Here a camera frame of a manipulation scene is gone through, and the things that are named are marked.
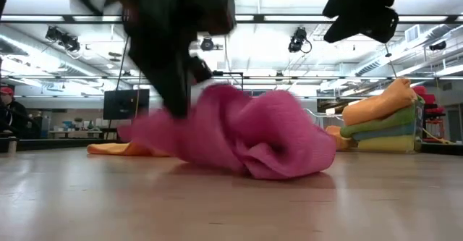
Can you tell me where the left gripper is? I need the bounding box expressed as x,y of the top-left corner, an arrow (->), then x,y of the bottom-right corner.
108,0 -> 214,120

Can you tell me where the pink microfiber towel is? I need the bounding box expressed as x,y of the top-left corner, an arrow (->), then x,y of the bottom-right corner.
117,83 -> 337,181

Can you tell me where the green microfiber towel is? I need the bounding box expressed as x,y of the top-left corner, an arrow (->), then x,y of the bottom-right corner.
339,96 -> 425,139

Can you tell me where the blue microfiber towel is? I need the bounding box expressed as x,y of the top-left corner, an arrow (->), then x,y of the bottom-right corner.
352,123 -> 417,143

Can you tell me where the clear plastic bin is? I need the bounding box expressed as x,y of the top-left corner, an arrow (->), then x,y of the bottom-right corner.
303,95 -> 427,155

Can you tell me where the yellow microfiber towel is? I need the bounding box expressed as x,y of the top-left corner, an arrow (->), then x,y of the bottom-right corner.
357,135 -> 417,153

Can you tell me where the black ceiling spotlight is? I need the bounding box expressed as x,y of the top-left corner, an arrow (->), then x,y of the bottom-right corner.
428,40 -> 448,52
45,25 -> 81,53
287,26 -> 313,54
200,36 -> 216,52

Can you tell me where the black overhead light beam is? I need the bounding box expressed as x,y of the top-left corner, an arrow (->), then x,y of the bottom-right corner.
0,13 -> 463,25

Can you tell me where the black monitor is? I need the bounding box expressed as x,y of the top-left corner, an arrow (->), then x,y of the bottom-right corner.
103,88 -> 150,121

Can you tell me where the red cart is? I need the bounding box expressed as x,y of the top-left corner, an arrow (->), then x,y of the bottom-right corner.
412,85 -> 448,144

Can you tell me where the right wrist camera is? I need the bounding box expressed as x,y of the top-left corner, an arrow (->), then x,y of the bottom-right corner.
361,6 -> 400,45

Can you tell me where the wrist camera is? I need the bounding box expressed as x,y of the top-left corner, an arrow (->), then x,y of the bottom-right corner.
361,6 -> 400,45
197,0 -> 238,37

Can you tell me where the thin hanging cable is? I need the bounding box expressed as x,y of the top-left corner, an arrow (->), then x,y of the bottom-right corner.
383,42 -> 453,145

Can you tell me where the black hanging cable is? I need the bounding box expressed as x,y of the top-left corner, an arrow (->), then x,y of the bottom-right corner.
115,38 -> 130,90

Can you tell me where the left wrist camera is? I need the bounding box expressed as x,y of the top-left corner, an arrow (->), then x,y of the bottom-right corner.
197,0 -> 238,37

